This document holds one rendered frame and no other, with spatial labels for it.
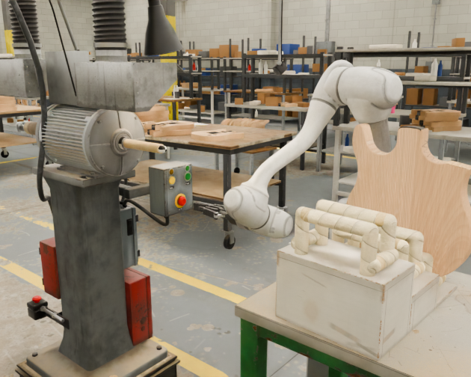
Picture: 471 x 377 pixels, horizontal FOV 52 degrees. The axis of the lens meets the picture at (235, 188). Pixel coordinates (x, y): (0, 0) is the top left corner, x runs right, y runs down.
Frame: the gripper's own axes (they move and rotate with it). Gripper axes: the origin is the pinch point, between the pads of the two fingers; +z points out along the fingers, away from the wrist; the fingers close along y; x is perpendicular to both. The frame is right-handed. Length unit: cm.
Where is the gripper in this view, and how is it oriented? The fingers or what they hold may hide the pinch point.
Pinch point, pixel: (201, 207)
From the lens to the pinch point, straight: 192.7
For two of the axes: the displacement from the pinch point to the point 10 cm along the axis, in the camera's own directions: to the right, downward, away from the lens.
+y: 6.3, -1.9, 7.6
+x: -0.1, -9.7, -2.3
